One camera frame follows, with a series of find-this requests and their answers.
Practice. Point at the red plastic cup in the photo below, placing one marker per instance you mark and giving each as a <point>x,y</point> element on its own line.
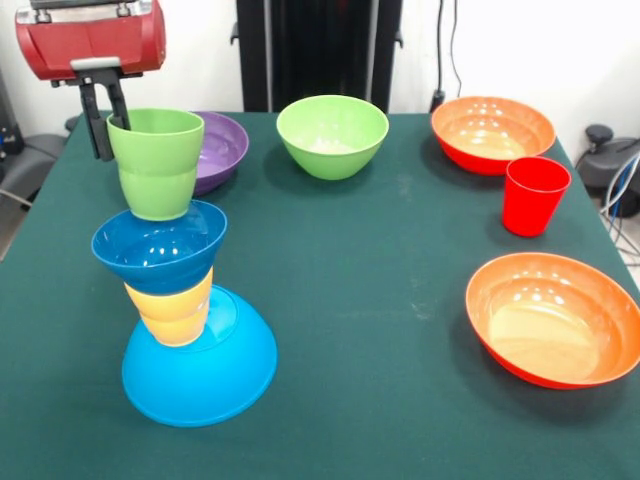
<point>535,200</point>

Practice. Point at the light green plastic bowl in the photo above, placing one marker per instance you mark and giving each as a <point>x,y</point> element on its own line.
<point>330,150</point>

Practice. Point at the yellow stepped plastic cup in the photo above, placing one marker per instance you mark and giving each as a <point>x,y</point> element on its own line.
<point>172,320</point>

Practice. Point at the dark blue plastic bowl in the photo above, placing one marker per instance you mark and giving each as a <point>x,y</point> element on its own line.
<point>155,260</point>

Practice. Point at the green stepped plastic cup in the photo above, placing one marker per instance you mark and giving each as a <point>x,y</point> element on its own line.
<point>155,175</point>

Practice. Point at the light blue plastic bowl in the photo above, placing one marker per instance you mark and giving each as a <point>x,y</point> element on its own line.
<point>210,380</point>

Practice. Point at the purple plastic bowl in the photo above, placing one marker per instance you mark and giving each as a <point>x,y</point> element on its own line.
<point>220,150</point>

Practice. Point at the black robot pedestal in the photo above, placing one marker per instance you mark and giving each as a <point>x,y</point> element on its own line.
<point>310,50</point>

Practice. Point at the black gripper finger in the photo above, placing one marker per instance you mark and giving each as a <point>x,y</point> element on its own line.
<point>119,105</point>
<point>97,130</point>

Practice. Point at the dark green tablecloth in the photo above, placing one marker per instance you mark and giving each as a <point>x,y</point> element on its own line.
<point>350,280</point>

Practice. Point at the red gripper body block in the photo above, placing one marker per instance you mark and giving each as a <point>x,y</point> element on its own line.
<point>95,45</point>

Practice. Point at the orange plastic bowl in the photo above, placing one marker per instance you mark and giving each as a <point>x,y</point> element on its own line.
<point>492,135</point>
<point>550,325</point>

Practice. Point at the black equipment box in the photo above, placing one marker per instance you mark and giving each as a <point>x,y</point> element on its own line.
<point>10,125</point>

